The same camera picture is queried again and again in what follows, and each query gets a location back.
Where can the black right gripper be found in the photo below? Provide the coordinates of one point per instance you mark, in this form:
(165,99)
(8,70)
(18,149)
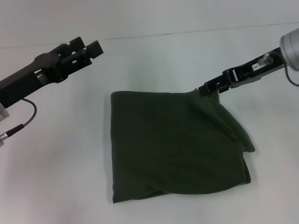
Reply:
(257,68)

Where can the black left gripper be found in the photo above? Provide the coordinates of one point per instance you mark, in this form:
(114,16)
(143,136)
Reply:
(30,74)

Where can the dark green printed T-shirt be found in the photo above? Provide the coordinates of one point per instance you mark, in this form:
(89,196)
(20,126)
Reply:
(175,144)

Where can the silver elbow plug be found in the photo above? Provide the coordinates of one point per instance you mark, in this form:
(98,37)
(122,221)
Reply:
(266,61)

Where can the silver and cream left robot arm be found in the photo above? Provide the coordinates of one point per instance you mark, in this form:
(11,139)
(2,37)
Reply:
(3,113)

